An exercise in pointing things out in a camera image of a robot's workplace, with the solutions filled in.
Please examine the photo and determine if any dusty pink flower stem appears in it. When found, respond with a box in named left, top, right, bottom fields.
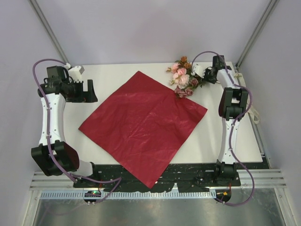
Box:
left=174, top=78, right=206, bottom=98

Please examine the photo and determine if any red wrapping paper sheet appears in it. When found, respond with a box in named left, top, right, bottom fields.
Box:
left=79, top=72, right=207, bottom=188

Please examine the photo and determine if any orange flower stem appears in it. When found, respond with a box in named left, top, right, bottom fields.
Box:
left=175, top=56, right=192, bottom=69

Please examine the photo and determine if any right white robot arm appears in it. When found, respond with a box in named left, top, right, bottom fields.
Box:
left=205, top=56, right=249, bottom=186

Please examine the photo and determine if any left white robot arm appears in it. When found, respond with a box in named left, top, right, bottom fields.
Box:
left=31, top=65, right=101, bottom=187

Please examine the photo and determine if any cream ribbon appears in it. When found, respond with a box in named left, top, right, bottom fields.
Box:
left=234, top=73, right=260, bottom=124

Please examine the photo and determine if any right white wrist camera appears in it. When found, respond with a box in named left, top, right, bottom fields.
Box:
left=191, top=64, right=206, bottom=78

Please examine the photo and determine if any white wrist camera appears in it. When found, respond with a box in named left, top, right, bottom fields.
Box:
left=64, top=63, right=85, bottom=82
left=191, top=64, right=206, bottom=78

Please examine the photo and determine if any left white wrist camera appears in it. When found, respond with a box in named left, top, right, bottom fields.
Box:
left=64, top=63, right=85, bottom=82

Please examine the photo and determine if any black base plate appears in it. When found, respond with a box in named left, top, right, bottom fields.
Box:
left=70, top=162, right=270, bottom=193

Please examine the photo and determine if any left aluminium corner post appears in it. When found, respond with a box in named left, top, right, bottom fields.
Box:
left=28, top=0, right=71, bottom=63

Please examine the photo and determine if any aluminium corner post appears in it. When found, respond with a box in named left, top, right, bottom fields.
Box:
left=235, top=0, right=279, bottom=71
left=28, top=0, right=71, bottom=63

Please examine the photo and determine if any right aluminium corner post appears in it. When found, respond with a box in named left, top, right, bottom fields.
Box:
left=235, top=0, right=279, bottom=71

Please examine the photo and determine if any white slotted cable duct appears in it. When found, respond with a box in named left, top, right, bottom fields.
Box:
left=40, top=189, right=216, bottom=200

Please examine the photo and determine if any aluminium frame rail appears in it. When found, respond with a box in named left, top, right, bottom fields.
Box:
left=30, top=169, right=287, bottom=190

